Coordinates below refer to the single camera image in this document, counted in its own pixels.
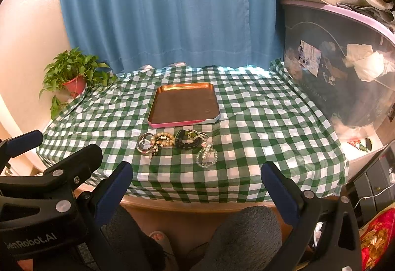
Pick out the wooden bead bracelet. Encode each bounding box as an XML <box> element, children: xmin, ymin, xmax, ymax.
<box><xmin>151</xmin><ymin>131</ymin><xmax>176</xmax><ymax>155</ymax></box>

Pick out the green checkered tablecloth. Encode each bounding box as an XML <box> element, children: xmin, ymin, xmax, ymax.
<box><xmin>37</xmin><ymin>60</ymin><xmax>348</xmax><ymax>203</ymax></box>

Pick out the blue curtain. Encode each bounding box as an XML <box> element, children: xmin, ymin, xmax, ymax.
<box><xmin>60</xmin><ymin>0</ymin><xmax>285</xmax><ymax>72</ymax></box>

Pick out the grey fuzzy leg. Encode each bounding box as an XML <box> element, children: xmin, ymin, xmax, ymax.
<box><xmin>101</xmin><ymin>206</ymin><xmax>166</xmax><ymax>270</ymax></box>
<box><xmin>192</xmin><ymin>206</ymin><xmax>282</xmax><ymax>270</ymax></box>

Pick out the grey fuzzy left leg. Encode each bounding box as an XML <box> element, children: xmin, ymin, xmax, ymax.
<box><xmin>101</xmin><ymin>206</ymin><xmax>166</xmax><ymax>270</ymax></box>

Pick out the green black watch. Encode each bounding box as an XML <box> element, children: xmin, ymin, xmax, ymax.
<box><xmin>174</xmin><ymin>129</ymin><xmax>208</xmax><ymax>150</ymax></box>

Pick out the clear storage bin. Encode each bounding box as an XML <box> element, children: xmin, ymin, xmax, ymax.
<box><xmin>281</xmin><ymin>0</ymin><xmax>394</xmax><ymax>145</ymax></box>

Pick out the potted green plant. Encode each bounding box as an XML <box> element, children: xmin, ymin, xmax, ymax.
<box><xmin>39</xmin><ymin>47</ymin><xmax>118</xmax><ymax>121</ymax></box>

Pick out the pink copper tray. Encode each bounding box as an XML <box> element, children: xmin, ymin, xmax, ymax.
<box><xmin>147</xmin><ymin>83</ymin><xmax>220</xmax><ymax>129</ymax></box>

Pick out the clear crystal bead bracelet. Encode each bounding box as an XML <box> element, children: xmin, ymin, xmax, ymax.
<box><xmin>195</xmin><ymin>141</ymin><xmax>219</xmax><ymax>170</ymax></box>

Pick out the red floral cushion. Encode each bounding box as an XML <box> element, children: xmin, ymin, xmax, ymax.
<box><xmin>359</xmin><ymin>203</ymin><xmax>394</xmax><ymax>270</ymax></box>

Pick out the grey fuzzy right leg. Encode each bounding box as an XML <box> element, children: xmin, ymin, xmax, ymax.
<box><xmin>192</xmin><ymin>206</ymin><xmax>282</xmax><ymax>270</ymax></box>

